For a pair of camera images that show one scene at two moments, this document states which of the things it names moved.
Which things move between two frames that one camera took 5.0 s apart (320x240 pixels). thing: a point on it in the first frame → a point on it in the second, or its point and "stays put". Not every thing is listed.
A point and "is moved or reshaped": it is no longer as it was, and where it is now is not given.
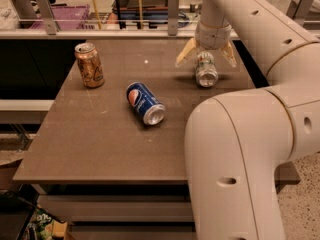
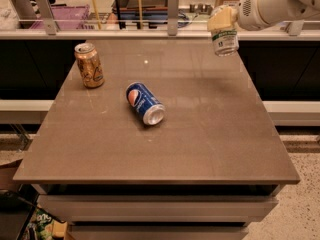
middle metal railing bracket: (173, 12) stays put
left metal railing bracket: (46, 11) stays put
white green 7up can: (207, 74) is moved or reshaped
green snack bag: (40, 226) stays put
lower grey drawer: (131, 232) stays put
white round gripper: (212, 37) → (250, 13)
